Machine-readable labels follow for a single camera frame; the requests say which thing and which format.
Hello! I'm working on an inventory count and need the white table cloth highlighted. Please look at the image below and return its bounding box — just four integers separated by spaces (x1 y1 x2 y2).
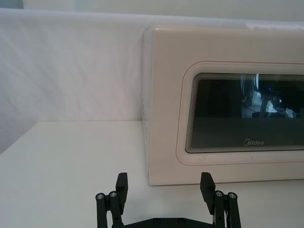
0 121 304 228

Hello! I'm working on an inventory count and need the white curtain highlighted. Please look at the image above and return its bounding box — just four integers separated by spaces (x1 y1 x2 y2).
0 0 304 155

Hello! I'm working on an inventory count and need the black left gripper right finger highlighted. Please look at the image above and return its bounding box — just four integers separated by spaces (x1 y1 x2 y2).
200 172 242 228

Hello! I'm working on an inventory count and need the cream oven door with window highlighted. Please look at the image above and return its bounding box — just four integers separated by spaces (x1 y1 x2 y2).
148 27 304 186

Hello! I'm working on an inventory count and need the cream microwave oven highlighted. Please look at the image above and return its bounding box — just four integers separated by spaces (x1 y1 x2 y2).
142 25 304 186

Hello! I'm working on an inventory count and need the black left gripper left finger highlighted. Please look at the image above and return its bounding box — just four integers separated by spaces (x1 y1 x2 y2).
95 172 129 228

